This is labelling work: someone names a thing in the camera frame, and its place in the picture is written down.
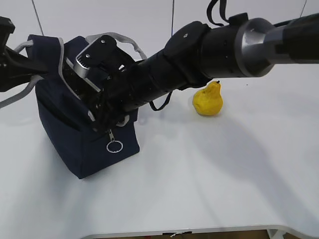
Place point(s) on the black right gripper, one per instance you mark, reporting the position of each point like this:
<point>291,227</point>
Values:
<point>130,86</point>

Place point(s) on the navy blue lunch bag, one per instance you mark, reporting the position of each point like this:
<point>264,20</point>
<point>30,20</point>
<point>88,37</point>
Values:
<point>68,118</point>

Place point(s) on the yellow pear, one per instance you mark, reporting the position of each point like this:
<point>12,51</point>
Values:
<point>208,101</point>

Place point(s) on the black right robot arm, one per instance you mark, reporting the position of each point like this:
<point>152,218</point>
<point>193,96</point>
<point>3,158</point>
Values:
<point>195,55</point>

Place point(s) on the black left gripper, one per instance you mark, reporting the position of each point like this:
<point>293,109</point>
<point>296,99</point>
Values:
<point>15,69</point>

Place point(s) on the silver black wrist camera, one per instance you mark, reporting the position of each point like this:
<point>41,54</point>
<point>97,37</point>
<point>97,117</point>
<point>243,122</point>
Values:
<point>96,64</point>

